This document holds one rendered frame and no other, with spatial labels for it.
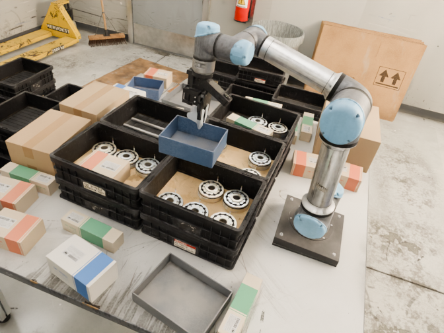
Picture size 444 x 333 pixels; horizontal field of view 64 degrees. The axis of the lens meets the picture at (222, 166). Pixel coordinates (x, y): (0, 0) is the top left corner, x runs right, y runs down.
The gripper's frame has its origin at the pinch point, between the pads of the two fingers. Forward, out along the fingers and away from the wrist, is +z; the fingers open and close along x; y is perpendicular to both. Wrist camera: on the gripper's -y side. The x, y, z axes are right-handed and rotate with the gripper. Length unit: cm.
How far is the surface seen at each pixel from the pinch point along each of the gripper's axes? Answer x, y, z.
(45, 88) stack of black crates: -87, 158, 57
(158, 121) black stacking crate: -37, 37, 26
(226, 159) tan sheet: -24.7, -5.3, 26.8
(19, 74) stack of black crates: -89, 184, 55
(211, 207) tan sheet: 7.0, -10.6, 29.6
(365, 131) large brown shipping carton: -73, -63, 16
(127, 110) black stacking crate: -30, 50, 20
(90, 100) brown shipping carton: -32, 73, 23
